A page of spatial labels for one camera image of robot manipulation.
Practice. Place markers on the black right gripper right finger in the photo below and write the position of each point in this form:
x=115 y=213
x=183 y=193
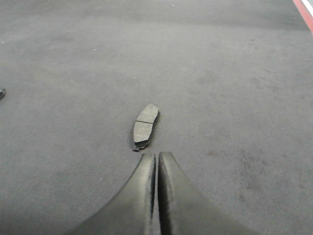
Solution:
x=184 y=210

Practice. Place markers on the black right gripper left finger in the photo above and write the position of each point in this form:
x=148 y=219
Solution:
x=130 y=211

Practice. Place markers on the grey brake pad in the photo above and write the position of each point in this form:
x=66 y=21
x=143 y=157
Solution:
x=144 y=126
x=2 y=93

